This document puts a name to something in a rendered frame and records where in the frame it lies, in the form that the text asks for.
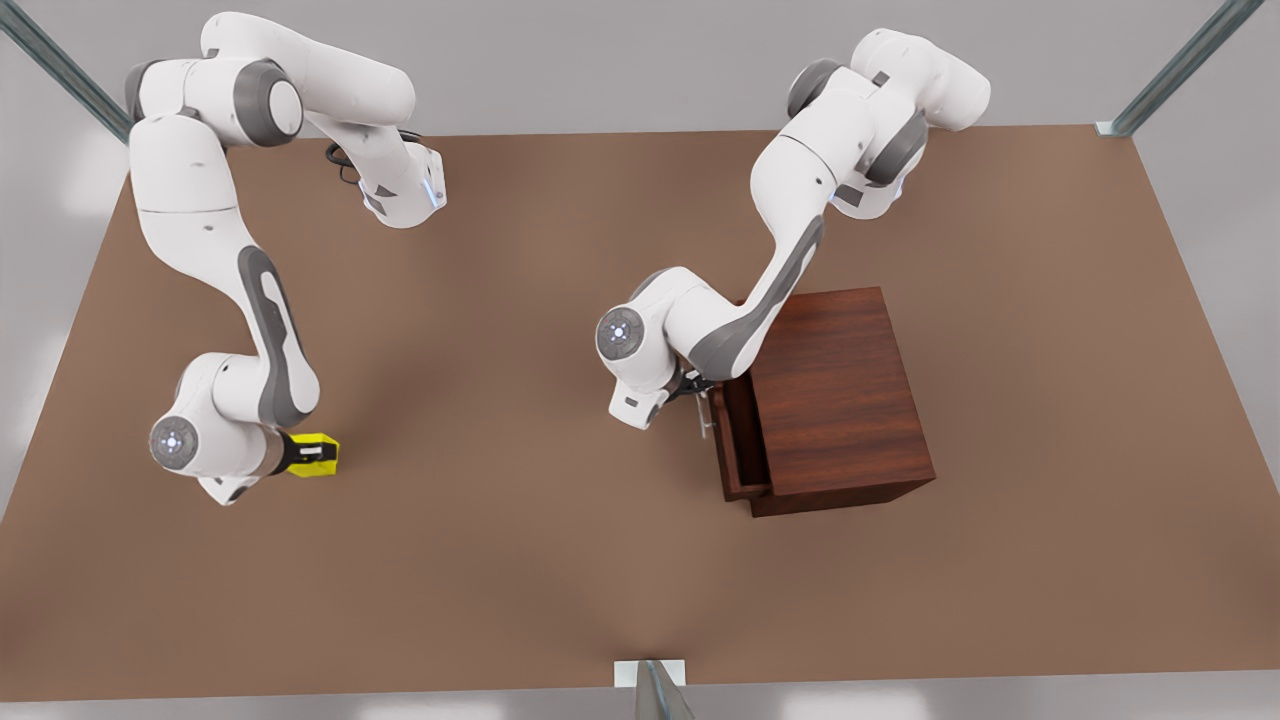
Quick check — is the small yellow box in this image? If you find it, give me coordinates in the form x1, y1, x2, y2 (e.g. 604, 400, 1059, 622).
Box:
284, 432, 341, 480

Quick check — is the wooden drawer with silver handle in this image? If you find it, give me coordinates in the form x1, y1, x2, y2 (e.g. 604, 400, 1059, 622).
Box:
698, 376, 774, 503

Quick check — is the dark wooden cabinet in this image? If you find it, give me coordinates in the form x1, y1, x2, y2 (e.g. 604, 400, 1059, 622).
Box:
716, 287, 938, 519

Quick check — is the black cable loop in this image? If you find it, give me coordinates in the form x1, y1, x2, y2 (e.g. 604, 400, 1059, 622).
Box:
325, 129, 426, 187

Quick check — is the silver frame post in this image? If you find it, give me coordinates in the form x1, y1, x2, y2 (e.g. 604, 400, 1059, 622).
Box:
1095, 0, 1267, 139
613, 659, 697, 720
0, 0, 137, 147

